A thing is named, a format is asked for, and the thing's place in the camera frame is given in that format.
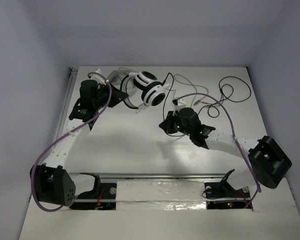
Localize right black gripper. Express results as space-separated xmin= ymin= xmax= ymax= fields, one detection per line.
xmin=159 ymin=110 xmax=192 ymax=137

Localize black white headphones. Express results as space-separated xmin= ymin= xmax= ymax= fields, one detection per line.
xmin=120 ymin=71 xmax=170 ymax=111

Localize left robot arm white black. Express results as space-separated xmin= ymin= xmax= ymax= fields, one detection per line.
xmin=30 ymin=79 xmax=129 ymax=212

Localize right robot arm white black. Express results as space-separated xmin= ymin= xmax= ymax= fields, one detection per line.
xmin=159 ymin=107 xmax=292 ymax=197

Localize grey white headphones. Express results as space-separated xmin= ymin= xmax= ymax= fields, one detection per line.
xmin=107 ymin=69 xmax=131 ymax=94

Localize white foam block with tape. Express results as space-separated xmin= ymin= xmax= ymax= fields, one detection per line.
xmin=115 ymin=179 xmax=207 ymax=211

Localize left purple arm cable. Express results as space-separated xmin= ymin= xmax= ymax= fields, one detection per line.
xmin=31 ymin=71 xmax=113 ymax=213

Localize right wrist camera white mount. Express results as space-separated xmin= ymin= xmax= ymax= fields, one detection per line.
xmin=172 ymin=98 xmax=187 ymax=112

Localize grey headphone cable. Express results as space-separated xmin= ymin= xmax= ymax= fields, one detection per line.
xmin=173 ymin=73 xmax=211 ymax=106

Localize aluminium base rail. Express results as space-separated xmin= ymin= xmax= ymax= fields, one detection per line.
xmin=80 ymin=172 xmax=225 ymax=180

